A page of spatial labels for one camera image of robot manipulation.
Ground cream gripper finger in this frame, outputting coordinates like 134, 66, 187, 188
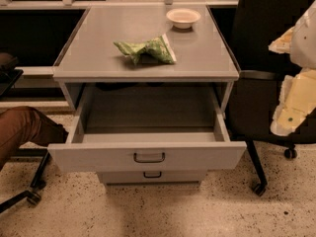
269, 27, 293, 54
271, 68, 316, 136

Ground grey top drawer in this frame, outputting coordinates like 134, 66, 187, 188
48, 84, 246, 172

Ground grey drawer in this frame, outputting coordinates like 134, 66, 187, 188
97, 170, 206, 185
48, 84, 246, 172

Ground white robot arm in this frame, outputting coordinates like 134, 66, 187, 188
269, 1, 316, 136

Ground grey drawer cabinet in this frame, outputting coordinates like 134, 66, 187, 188
52, 4, 241, 187

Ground grey bottom drawer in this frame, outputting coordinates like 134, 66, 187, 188
97, 170, 206, 185

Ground black office chair right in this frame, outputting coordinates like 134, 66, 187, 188
226, 0, 316, 196

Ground black office chair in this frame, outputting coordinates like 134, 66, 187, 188
0, 52, 51, 214
226, 0, 316, 196

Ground white paper bowl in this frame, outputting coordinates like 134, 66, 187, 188
166, 8, 200, 30

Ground green chip bag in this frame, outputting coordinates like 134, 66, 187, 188
114, 34, 177, 64

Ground person leg brown trousers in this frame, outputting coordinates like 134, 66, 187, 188
0, 106, 68, 170

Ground black office chair left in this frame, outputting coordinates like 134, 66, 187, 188
0, 52, 51, 214

